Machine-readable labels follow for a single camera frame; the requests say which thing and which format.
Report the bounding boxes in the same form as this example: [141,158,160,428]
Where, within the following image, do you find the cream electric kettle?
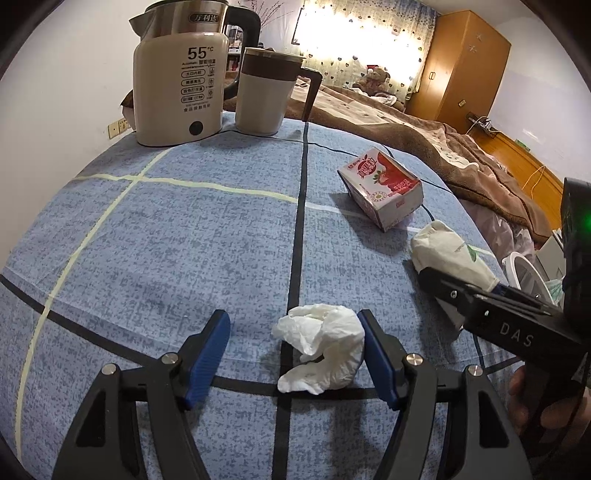
[128,0,263,147]

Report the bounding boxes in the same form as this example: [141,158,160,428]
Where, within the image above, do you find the white tissue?
[271,303,366,395]

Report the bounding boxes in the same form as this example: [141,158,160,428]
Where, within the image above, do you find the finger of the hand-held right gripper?
[417,265,481,324]
[490,282,563,319]

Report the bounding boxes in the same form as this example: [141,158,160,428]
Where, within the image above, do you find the white cable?
[521,165,546,191]

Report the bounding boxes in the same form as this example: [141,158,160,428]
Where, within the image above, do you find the white power strip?
[468,114,498,134]

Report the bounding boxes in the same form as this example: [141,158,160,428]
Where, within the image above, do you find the white trash bin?
[502,251,566,306]

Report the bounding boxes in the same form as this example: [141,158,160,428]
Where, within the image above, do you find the person's right hand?
[507,367,591,439]

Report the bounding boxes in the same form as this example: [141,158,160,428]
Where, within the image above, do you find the cream mug brown lid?
[235,46,322,136]

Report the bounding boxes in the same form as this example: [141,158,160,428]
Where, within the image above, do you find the wooden wardrobe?
[406,10,512,134]

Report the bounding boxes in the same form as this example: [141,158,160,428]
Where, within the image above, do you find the wooden headboard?
[475,133,566,232]

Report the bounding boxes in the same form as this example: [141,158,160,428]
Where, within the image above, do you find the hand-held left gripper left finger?
[52,309,232,480]

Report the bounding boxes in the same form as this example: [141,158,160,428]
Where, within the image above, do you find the blue checked tablecloth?
[0,117,527,480]

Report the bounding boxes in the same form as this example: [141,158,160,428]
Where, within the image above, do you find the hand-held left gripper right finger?
[358,308,529,480]

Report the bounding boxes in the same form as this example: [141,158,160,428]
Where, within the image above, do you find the brown blanket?
[121,76,552,243]

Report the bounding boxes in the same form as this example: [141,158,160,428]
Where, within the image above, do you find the heart print curtain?
[295,0,439,100]

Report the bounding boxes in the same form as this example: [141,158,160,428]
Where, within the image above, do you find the brown teddy bear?
[353,66,392,96]

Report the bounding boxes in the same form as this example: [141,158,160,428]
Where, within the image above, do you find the pink bed sheet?
[462,198,537,260]

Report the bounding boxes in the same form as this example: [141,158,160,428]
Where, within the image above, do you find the purple flower branches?
[249,0,283,20]

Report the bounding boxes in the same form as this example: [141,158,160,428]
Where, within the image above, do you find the strawberry milk carton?
[338,147,424,232]

